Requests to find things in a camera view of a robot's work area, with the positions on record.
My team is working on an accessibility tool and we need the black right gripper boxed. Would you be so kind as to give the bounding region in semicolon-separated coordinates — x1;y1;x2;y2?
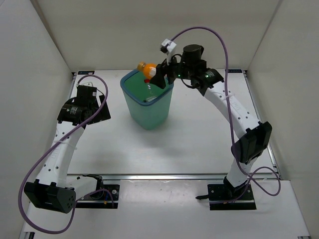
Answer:
152;52;195;88

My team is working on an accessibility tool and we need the black-label clear bottle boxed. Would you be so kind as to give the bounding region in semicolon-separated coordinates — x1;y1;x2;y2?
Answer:
143;96;158;103

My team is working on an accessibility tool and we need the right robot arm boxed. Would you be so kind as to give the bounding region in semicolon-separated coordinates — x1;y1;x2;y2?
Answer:
147;40;272;199

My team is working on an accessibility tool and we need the aluminium table edge rail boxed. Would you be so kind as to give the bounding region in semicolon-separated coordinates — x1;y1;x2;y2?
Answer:
67;173;281;182

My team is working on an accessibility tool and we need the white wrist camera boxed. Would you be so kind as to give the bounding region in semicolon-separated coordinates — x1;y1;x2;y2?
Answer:
160;39;176;65
77;81;94;87

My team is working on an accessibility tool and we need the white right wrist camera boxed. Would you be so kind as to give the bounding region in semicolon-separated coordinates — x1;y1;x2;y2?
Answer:
160;39;176;65

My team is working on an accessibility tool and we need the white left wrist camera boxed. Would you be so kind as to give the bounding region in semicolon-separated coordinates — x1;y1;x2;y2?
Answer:
77;81;94;87

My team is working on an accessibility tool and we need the dark blue right sticker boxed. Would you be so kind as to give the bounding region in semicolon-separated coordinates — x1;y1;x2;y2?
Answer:
227;69;242;74

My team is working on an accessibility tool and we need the dark blue left sticker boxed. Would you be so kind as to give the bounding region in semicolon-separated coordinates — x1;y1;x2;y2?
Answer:
77;71;95;75

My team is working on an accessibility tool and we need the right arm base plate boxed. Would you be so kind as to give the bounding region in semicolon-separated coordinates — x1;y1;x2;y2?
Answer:
195;184;257;211

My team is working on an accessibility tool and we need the orange juice bottle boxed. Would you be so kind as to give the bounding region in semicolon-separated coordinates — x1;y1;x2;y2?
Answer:
137;62;157;80

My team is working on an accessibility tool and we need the red-label clear water bottle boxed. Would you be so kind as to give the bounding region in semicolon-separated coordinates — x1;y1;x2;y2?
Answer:
144;79;156;98

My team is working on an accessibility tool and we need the green plastic bin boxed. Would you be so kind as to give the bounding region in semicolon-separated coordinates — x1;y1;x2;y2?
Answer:
120;70;174;130

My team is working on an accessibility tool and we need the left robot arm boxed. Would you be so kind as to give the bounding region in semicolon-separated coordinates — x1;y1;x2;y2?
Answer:
23;85;111;214

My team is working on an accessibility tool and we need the dark blue sticker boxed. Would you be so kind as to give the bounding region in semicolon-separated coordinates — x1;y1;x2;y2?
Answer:
227;69;242;74
77;71;95;75

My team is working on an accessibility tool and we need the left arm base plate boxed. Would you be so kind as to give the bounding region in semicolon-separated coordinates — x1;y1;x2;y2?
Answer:
76;180;120;209

